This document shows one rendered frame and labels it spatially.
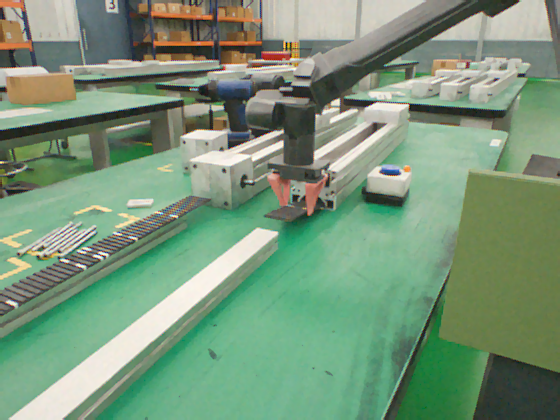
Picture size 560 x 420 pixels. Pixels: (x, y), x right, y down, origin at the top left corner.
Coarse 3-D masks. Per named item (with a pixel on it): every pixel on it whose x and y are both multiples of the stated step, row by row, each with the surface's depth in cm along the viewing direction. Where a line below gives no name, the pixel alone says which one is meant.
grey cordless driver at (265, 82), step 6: (240, 78) 146; (246, 78) 143; (252, 78) 141; (258, 78) 140; (264, 78) 139; (270, 78) 138; (276, 78) 137; (282, 78) 139; (258, 84) 140; (264, 84) 139; (270, 84) 138; (276, 84) 137; (282, 84) 140; (258, 90) 142; (252, 132) 147; (258, 132) 146; (264, 132) 144; (270, 132) 143
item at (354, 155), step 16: (368, 128) 128; (384, 128) 123; (400, 128) 137; (336, 144) 104; (352, 144) 115; (368, 144) 104; (384, 144) 118; (336, 160) 105; (352, 160) 91; (368, 160) 104; (336, 176) 83; (352, 176) 93; (304, 192) 87; (320, 192) 86; (336, 192) 88; (320, 208) 87
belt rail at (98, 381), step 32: (224, 256) 61; (256, 256) 63; (192, 288) 53; (224, 288) 57; (160, 320) 47; (192, 320) 50; (96, 352) 42; (128, 352) 42; (160, 352) 46; (64, 384) 38; (96, 384) 38; (128, 384) 42; (32, 416) 35; (64, 416) 35; (96, 416) 38
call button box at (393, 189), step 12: (372, 180) 88; (384, 180) 87; (396, 180) 86; (408, 180) 89; (372, 192) 89; (384, 192) 88; (396, 192) 87; (408, 192) 92; (384, 204) 89; (396, 204) 88
